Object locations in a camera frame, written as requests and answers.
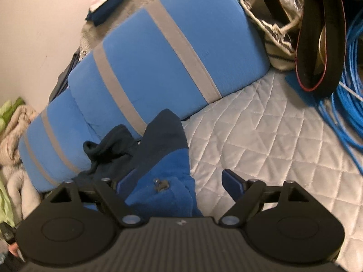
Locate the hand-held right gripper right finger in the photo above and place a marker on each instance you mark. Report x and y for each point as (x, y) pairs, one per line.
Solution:
(232, 182)

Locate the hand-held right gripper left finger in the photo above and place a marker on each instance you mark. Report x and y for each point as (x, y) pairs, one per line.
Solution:
(122, 185)

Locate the blue fleece blanket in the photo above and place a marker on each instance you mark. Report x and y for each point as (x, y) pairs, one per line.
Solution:
(164, 164)

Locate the beige mottled blanket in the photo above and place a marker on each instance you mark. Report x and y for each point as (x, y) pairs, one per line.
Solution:
(19, 138)

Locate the navy folded cloth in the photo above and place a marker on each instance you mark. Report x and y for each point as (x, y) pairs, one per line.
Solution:
(63, 82)

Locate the light green blanket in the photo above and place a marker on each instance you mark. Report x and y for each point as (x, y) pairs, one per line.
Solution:
(11, 113)

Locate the cream woven tote bag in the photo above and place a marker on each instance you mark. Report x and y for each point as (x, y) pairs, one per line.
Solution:
(276, 56)

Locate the navy garment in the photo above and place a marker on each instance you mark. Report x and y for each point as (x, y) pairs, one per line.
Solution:
(113, 11)

